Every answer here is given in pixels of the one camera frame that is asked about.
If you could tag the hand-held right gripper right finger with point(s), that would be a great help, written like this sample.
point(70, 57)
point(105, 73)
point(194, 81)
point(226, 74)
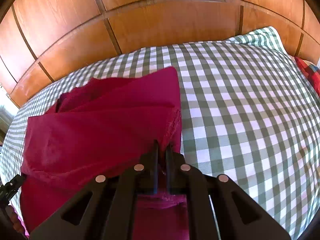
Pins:
point(168, 172)

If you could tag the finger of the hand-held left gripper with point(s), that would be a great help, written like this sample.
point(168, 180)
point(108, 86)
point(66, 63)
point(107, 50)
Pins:
point(11, 187)

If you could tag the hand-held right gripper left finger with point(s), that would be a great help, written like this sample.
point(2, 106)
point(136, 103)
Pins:
point(155, 170)

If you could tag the magenta red small garment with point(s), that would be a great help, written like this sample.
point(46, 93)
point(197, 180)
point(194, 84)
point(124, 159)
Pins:
point(87, 135)

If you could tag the person's left hand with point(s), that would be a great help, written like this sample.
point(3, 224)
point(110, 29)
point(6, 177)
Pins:
point(17, 221)

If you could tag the green white checked bed sheet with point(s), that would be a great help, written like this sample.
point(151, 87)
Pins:
point(237, 105)

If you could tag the wooden panelled headboard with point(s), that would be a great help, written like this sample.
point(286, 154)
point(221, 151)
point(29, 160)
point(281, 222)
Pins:
point(150, 17)

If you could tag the red plaid cloth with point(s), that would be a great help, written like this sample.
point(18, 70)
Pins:
point(310, 75)

